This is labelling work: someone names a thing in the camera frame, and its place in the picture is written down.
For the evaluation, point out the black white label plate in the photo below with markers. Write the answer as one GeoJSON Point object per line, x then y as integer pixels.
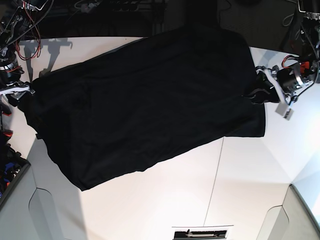
{"type": "Point", "coordinates": [202, 232]}

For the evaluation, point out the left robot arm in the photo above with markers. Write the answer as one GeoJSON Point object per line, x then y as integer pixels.
{"type": "Point", "coordinates": [308, 61]}

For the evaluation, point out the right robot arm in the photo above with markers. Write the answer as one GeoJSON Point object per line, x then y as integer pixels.
{"type": "Point", "coordinates": [18, 18]}

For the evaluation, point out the black printed t-shirt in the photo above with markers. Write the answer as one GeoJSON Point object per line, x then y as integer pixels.
{"type": "Point", "coordinates": [145, 102]}

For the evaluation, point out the black power strip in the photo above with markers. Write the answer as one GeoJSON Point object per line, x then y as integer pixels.
{"type": "Point", "coordinates": [124, 5]}

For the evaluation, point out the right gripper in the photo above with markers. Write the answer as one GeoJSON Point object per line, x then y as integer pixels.
{"type": "Point", "coordinates": [16, 92]}

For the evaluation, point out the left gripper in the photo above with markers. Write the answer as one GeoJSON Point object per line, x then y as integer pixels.
{"type": "Point", "coordinates": [274, 85]}

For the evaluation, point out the orange handled tool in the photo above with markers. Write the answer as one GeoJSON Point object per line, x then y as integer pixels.
{"type": "Point", "coordinates": [4, 110]}

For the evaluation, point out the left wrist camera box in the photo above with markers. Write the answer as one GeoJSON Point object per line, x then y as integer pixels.
{"type": "Point", "coordinates": [284, 110]}

